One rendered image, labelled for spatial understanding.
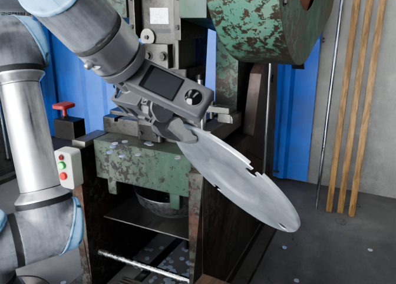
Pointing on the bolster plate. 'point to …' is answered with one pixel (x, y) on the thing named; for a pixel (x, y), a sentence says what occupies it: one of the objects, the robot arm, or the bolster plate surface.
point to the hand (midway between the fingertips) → (197, 135)
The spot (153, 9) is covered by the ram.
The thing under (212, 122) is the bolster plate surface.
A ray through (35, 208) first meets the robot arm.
